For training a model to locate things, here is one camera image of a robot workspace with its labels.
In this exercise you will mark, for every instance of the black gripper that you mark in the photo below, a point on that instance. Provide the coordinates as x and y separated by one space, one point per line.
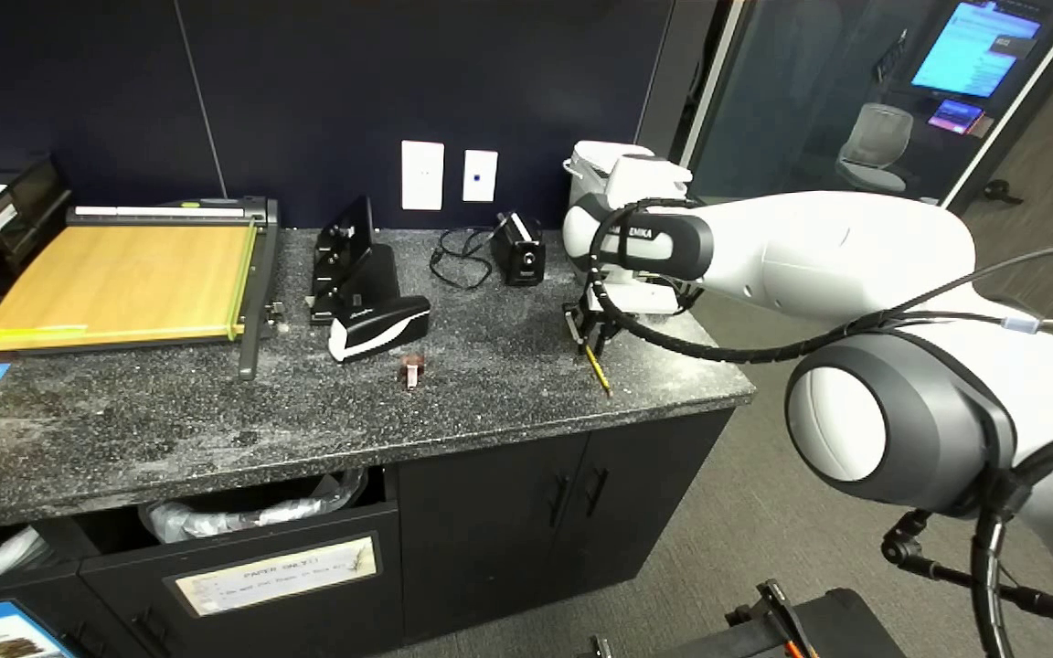
596 314

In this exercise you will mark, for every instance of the yellow pencil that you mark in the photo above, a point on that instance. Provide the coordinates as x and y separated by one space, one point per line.
602 372

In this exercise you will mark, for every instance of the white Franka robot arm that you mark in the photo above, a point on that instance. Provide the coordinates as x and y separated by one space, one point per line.
841 257

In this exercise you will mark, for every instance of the black pencil sharpener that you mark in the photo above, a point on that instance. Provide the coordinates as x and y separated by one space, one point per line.
518 249

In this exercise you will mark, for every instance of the small copper cylinder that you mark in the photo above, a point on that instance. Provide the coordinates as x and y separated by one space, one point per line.
411 366

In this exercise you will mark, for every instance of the black cabinet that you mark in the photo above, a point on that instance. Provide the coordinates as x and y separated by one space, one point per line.
490 512

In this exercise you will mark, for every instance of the black white sneaker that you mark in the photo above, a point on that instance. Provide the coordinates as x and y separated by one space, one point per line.
379 327

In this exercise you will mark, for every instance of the grey office chair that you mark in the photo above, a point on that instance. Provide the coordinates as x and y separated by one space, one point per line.
880 145

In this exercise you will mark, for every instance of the white drawer label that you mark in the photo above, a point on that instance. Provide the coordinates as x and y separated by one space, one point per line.
274 574

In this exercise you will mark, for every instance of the wooden paper cutter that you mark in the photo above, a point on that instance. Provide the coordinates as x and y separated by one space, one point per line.
125 283

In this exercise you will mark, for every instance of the small white wall switch plate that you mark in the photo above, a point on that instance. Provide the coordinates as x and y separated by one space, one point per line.
480 176

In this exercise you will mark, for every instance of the white wall outlet plate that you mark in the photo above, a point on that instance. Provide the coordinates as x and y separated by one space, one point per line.
422 173

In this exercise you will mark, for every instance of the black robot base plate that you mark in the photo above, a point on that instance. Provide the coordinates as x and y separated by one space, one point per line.
841 628

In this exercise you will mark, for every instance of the wall monitor screen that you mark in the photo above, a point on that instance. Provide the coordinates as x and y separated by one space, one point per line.
974 50

